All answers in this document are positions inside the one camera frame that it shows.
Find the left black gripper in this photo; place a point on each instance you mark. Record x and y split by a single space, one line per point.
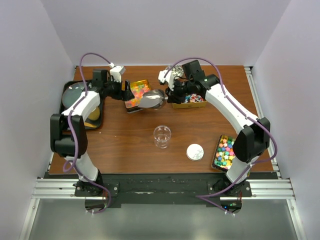
121 94

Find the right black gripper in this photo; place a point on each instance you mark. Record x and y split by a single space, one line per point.
173 97

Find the tin of translucent star candies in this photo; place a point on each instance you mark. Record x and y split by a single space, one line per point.
138 88

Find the metal scoop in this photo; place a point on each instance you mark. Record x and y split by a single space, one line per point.
154 99

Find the clear plastic jar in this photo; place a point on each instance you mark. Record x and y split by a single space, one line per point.
162 135

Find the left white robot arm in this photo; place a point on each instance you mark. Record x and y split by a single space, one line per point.
68 137

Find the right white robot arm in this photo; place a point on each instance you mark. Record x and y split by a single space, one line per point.
253 133

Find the gold tin of wrapped candies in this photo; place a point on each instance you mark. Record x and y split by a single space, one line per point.
191 101

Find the patterned ceramic bowl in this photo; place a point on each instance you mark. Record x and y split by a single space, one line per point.
177 71

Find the yellow cup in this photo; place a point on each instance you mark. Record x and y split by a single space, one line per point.
95 114

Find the black serving tray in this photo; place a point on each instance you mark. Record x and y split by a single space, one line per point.
97 123

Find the gold knife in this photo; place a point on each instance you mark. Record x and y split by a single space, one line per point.
89 125

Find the grey-blue plate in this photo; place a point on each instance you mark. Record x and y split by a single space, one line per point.
72 91

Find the white jar lid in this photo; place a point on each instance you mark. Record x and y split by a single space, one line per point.
195 152

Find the tray of paper stars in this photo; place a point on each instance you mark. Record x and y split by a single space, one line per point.
224 153

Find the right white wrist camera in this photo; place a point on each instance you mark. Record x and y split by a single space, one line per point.
167 77

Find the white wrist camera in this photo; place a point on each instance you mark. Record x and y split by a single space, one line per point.
116 72
167 77

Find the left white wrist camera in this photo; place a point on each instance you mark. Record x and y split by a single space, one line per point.
116 72

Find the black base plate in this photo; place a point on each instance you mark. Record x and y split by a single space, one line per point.
161 189

